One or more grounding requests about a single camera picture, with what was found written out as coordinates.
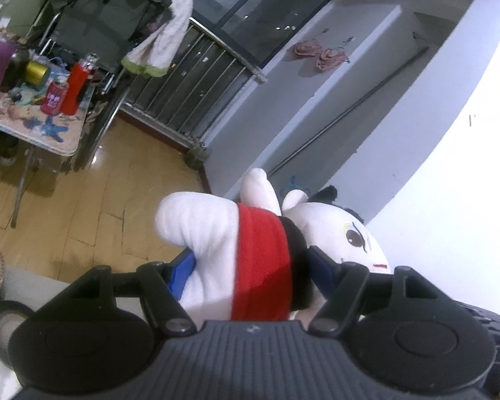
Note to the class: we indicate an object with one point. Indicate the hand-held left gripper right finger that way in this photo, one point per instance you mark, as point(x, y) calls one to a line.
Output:
point(323, 268)

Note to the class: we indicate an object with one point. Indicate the wheelchair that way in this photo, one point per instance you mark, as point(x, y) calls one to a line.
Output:
point(91, 21)

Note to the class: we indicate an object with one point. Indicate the red drink can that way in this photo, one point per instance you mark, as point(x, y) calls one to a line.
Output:
point(53, 98)

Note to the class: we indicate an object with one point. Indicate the white towel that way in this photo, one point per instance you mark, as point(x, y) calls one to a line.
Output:
point(171, 29)

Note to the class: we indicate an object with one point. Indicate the metal railing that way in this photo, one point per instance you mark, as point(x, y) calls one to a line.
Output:
point(183, 91)

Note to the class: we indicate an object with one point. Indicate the dark glass window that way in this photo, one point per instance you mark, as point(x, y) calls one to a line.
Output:
point(266, 4)

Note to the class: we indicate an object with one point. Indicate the folding table with printed top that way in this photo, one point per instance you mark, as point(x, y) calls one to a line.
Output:
point(33, 129)

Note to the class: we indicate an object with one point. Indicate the red bottle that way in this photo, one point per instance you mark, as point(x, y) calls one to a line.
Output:
point(77, 83)

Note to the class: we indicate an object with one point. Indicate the black tape roll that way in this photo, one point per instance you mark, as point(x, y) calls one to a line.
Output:
point(8, 306)

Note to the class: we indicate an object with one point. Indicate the black white red plush toy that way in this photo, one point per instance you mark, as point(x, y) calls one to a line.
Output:
point(216, 233)

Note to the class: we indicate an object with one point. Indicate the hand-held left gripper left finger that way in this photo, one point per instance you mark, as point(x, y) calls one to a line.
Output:
point(182, 273)

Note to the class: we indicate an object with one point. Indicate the thin metal pole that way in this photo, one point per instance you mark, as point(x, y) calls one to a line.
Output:
point(350, 104)

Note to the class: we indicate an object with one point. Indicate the dark glass jar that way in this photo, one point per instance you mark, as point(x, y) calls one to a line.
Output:
point(14, 68)

